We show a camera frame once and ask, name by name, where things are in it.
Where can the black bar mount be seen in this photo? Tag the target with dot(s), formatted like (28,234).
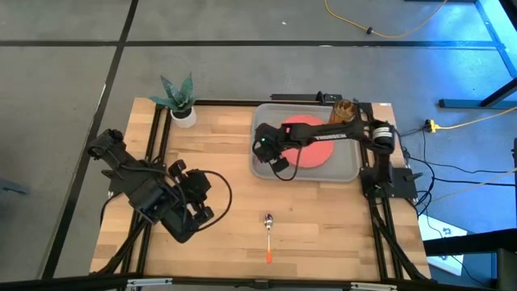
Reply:
(299,97)

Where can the black slanted beam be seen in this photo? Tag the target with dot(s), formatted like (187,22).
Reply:
(476,241)

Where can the white plant pot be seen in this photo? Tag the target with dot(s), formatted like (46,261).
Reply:
(186,120)

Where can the pink round plate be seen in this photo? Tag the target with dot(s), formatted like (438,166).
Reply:
(319,155)

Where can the green spiky plant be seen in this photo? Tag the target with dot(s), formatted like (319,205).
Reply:
(177,99)

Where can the black aluminium table frame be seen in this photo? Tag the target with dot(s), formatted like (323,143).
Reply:
(226,102)

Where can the white printed sheet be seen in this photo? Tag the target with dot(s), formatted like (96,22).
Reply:
(438,226)

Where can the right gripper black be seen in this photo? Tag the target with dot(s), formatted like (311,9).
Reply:
(274,135)

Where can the silver frame bracket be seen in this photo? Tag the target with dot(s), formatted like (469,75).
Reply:
(373,286)
(149,282)

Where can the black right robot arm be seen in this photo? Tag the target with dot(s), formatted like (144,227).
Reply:
(335,135)

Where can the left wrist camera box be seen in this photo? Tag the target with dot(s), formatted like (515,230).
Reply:
(198,184)

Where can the black table-level camera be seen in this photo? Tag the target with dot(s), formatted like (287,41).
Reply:
(261,284)

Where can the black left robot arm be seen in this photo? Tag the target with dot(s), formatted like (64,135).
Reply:
(149,198)

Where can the amber faceted plastic cup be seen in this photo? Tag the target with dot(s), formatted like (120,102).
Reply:
(342,111)

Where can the blue table frame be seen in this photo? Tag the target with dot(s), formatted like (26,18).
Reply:
(464,104)

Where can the grey plastic tray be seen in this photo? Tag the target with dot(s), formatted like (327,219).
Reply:
(343,165)

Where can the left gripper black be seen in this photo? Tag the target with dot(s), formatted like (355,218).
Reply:
(177,169)

